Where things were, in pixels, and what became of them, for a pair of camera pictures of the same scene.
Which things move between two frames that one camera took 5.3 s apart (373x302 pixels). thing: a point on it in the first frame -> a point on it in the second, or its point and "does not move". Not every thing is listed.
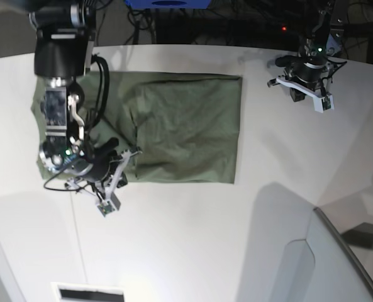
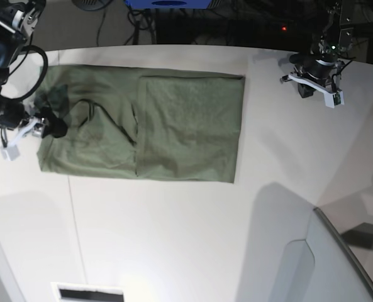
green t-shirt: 185,126 does not move
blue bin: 168,4 does not move
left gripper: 63,155 -> 9,114
